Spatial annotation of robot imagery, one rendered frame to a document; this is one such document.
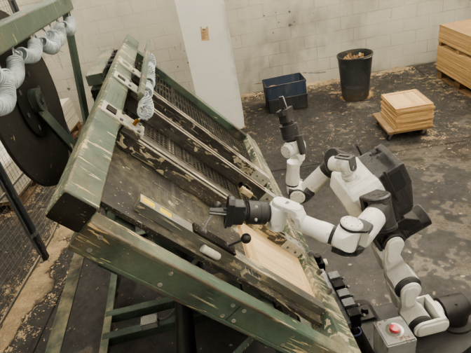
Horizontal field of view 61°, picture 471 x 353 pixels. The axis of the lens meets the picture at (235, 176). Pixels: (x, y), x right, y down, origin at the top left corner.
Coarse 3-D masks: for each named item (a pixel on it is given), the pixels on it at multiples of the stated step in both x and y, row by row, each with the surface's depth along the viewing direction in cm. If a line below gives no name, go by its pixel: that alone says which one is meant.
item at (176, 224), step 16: (144, 208) 133; (160, 224) 137; (176, 224) 138; (192, 240) 143; (224, 256) 149; (240, 256) 153; (272, 272) 162; (272, 288) 161; (288, 288) 162; (304, 304) 168; (320, 304) 173
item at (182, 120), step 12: (144, 48) 219; (120, 60) 216; (132, 72) 217; (156, 96) 227; (156, 108) 231; (168, 108) 232; (180, 120) 237; (192, 120) 242; (192, 132) 241; (204, 132) 243; (216, 144) 248; (228, 156) 253; (240, 156) 259; (240, 168) 259; (252, 168) 260; (264, 180) 266
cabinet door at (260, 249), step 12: (240, 228) 181; (252, 240) 180; (264, 240) 190; (252, 252) 169; (264, 252) 179; (276, 252) 190; (288, 252) 200; (264, 264) 170; (276, 264) 179; (288, 264) 189; (300, 264) 199; (288, 276) 178; (300, 276) 187; (300, 288) 176
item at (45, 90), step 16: (0, 16) 171; (0, 64) 161; (32, 64) 194; (32, 80) 188; (48, 80) 212; (32, 96) 178; (48, 96) 206; (16, 112) 165; (32, 112) 180; (0, 128) 149; (16, 128) 162; (32, 128) 176; (48, 128) 194; (64, 128) 219; (16, 144) 159; (32, 144) 174; (48, 144) 192; (16, 160) 156; (32, 160) 170; (48, 160) 187; (64, 160) 208; (32, 176) 167; (48, 176) 183
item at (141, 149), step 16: (144, 96) 157; (144, 112) 157; (128, 128) 157; (128, 144) 160; (144, 144) 162; (144, 160) 164; (160, 160) 165; (176, 160) 172; (176, 176) 170; (192, 176) 172; (192, 192) 175; (208, 192) 177; (272, 240) 196; (288, 240) 197
